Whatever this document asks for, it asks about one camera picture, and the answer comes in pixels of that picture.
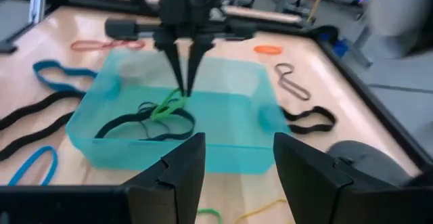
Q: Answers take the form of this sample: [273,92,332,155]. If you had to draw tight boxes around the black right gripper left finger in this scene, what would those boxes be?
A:
[122,131,206,224]

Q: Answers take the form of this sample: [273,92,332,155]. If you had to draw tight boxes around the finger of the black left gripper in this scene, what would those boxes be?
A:
[187,36,214,97]
[162,36,187,96]

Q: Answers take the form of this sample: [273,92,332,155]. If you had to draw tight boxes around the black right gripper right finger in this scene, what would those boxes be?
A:
[273,132,355,224]

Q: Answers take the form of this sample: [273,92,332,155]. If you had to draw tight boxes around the thin yellow rubber band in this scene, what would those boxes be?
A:
[233,198,288,224]

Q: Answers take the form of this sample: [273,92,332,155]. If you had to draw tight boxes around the green rubber band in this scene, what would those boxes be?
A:
[197,208,223,224]
[150,87,189,122]

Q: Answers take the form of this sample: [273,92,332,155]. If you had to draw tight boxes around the small black rubber band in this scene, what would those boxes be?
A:
[279,105,338,135]

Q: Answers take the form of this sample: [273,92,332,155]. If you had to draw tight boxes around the thin dark rubber band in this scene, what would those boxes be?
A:
[137,100,172,140]

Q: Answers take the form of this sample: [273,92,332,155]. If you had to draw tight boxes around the large wide blue rubber band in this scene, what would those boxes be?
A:
[32,59,99,93]

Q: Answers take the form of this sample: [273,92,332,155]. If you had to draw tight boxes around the large wide black rubber band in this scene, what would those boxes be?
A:
[0,90,85,162]

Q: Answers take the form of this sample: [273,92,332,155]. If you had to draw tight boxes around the reddish orange rubber band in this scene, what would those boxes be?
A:
[101,39,147,51]

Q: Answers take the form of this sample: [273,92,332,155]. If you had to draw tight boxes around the teal translucent plastic bin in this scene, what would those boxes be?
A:
[65,49,292,176]

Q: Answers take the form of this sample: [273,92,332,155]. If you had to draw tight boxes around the grey rubber band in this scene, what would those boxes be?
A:
[273,62,312,102]

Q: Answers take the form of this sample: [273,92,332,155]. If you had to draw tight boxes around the salmon orange rubber band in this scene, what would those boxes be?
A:
[70,39,109,52]

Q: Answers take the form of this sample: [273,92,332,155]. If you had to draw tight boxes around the narrow blue rubber band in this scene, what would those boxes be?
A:
[7,145,59,187]

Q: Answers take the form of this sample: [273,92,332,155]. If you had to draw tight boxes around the blue plastic crate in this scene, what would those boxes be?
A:
[319,32,350,58]

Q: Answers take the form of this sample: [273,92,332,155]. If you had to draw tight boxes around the yellow hanging cable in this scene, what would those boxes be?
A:
[305,0,328,24]

